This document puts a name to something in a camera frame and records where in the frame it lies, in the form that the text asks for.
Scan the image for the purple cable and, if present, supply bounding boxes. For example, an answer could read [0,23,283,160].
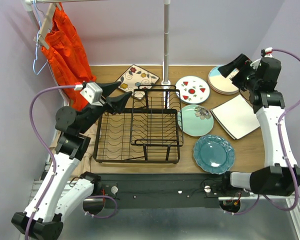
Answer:
[223,47,300,216]
[24,82,119,240]

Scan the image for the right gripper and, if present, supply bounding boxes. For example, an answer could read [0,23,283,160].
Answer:
[218,53,260,92]

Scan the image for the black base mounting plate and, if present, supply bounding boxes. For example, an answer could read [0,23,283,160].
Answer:
[100,173,248,210]

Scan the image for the teal rimmed plate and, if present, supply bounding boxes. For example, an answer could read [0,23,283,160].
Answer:
[193,134,236,175]

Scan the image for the grey square plate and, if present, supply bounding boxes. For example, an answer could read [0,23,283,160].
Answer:
[210,108,237,140]

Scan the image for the blue wire hanger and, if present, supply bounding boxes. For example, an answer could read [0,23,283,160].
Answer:
[32,0,48,76]

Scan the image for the orange shorts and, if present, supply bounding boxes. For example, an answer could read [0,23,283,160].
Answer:
[41,2,98,112]

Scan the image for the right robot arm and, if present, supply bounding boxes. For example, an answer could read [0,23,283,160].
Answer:
[218,54,300,197]

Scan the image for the watermelon round plate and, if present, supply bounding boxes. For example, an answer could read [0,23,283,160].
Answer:
[175,75,211,105]

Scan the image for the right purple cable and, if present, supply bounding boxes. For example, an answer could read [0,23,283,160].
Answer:
[223,47,300,216]

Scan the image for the blue and cream round plate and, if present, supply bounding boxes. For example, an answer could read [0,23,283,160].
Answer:
[209,84,239,95]

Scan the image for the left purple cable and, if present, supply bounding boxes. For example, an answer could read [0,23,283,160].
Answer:
[24,82,119,240]

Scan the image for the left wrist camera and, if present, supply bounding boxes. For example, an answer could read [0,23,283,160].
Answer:
[80,82,103,106]

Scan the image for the black wire dish rack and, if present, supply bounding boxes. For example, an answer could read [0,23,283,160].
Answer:
[92,85,184,164]

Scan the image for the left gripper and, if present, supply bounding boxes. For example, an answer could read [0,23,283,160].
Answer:
[78,80,133,135]

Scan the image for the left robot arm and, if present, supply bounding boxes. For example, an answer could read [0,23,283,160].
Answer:
[11,81,133,240]

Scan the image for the mint green flower plate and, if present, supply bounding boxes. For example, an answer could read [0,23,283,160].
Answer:
[177,104,214,137]

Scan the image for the white clothes rack frame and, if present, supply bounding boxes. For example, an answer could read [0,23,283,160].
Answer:
[22,0,171,101]

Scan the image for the large white square plate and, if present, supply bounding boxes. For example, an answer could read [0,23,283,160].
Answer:
[213,95,260,140]

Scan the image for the beige cloth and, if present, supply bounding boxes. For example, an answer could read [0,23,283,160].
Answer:
[48,124,98,176]

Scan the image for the wooden clip hanger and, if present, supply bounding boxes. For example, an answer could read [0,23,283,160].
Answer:
[34,1,62,50]

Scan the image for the flower square plate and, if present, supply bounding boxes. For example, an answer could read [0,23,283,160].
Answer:
[116,64,160,100]

